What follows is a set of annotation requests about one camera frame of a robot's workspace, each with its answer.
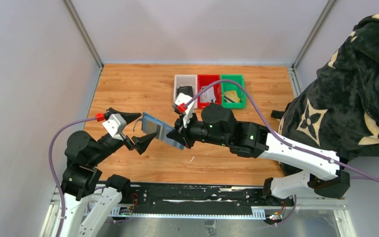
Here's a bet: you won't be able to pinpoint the blue card holder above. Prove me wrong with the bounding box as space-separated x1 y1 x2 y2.
133 112 185 150

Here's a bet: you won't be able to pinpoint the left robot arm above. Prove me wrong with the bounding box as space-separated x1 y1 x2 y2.
48 108 157 237

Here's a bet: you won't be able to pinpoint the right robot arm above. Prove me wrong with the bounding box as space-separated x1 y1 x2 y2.
167 104 350 199

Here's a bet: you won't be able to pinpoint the white card in red bin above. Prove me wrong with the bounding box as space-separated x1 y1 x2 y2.
199 86 217 103

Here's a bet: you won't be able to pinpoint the cards in green bin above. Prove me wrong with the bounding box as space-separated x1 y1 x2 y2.
224 90 241 103

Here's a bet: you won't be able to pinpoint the black wallet in white bin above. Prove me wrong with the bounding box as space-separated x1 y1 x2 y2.
176 86 194 97

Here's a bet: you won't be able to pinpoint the white plastic bin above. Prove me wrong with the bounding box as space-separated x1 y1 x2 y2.
173 75 198 101

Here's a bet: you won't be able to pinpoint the red plastic bin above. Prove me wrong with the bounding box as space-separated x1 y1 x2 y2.
197 75 222 109

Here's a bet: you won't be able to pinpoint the green plastic bin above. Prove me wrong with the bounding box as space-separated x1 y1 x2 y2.
220 74 246 109

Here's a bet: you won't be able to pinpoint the black floral blanket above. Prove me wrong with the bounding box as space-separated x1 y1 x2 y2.
272 14 379 162

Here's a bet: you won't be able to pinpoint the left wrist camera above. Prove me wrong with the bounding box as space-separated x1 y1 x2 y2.
102 114 127 141

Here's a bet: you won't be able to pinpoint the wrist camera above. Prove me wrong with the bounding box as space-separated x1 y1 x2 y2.
102 114 127 141
173 93 195 128

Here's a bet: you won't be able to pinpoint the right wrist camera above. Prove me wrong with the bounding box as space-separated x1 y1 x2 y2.
173 93 195 128

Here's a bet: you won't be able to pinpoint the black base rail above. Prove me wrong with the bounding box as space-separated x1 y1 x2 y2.
119 182 294 217

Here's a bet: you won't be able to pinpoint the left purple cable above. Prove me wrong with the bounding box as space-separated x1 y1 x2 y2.
48 113 106 237

